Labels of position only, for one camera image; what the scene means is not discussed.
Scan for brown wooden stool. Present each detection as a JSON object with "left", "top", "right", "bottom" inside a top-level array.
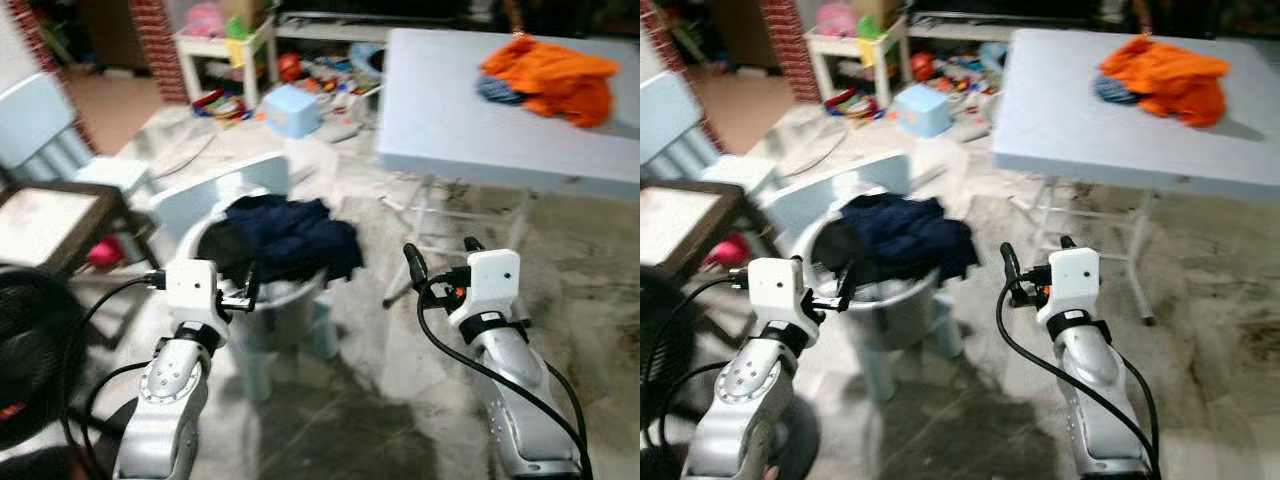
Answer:
[
  {"left": 640, "top": 178, "right": 781, "bottom": 286},
  {"left": 0, "top": 180, "right": 161, "bottom": 286}
]

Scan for light blue plastic chair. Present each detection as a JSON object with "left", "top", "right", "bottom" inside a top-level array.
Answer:
[
  {"left": 765, "top": 150, "right": 966, "bottom": 401},
  {"left": 0, "top": 72, "right": 156, "bottom": 201},
  {"left": 640, "top": 70, "right": 781, "bottom": 196},
  {"left": 150, "top": 152, "right": 341, "bottom": 401}
]

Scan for orange shirt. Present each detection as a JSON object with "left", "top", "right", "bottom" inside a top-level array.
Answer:
[
  {"left": 1098, "top": 35, "right": 1233, "bottom": 129},
  {"left": 480, "top": 33, "right": 621, "bottom": 129}
]

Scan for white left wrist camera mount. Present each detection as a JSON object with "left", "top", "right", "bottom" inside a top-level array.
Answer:
[
  {"left": 165, "top": 258, "right": 221, "bottom": 326},
  {"left": 747, "top": 257, "right": 806, "bottom": 326}
]

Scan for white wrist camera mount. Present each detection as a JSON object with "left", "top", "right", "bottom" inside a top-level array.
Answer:
[
  {"left": 747, "top": 257, "right": 806, "bottom": 326},
  {"left": 1037, "top": 247, "right": 1101, "bottom": 326},
  {"left": 165, "top": 258, "right": 221, "bottom": 326},
  {"left": 450, "top": 248, "right": 523, "bottom": 329}
]

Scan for pink backpack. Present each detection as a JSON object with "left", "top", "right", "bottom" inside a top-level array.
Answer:
[
  {"left": 183, "top": 2, "right": 226, "bottom": 38},
  {"left": 815, "top": 2, "right": 856, "bottom": 36}
]

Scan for grey blue folding table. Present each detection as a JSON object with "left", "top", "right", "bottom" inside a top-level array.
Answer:
[
  {"left": 375, "top": 28, "right": 641, "bottom": 311},
  {"left": 990, "top": 28, "right": 1280, "bottom": 326}
]

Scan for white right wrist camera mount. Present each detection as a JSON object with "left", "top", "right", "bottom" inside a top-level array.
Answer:
[
  {"left": 1037, "top": 247, "right": 1101, "bottom": 326},
  {"left": 450, "top": 248, "right": 523, "bottom": 329}
]

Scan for white children's table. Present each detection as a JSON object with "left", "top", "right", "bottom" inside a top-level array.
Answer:
[
  {"left": 172, "top": 15, "right": 276, "bottom": 106},
  {"left": 803, "top": 15, "right": 906, "bottom": 106}
]

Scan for light blue storage box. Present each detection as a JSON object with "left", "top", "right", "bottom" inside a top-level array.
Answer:
[
  {"left": 893, "top": 83, "right": 954, "bottom": 139},
  {"left": 262, "top": 83, "right": 323, "bottom": 139}
]

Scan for colourful toy rings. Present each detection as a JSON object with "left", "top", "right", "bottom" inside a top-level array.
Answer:
[
  {"left": 190, "top": 88, "right": 256, "bottom": 126},
  {"left": 822, "top": 88, "right": 886, "bottom": 126}
]

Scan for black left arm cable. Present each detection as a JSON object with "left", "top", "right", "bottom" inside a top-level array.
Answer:
[
  {"left": 60, "top": 272, "right": 167, "bottom": 480},
  {"left": 645, "top": 270, "right": 751, "bottom": 480}
]

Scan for black electric fan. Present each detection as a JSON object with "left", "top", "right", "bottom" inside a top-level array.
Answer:
[
  {"left": 640, "top": 265, "right": 703, "bottom": 441},
  {"left": 0, "top": 265, "right": 93, "bottom": 451}
]

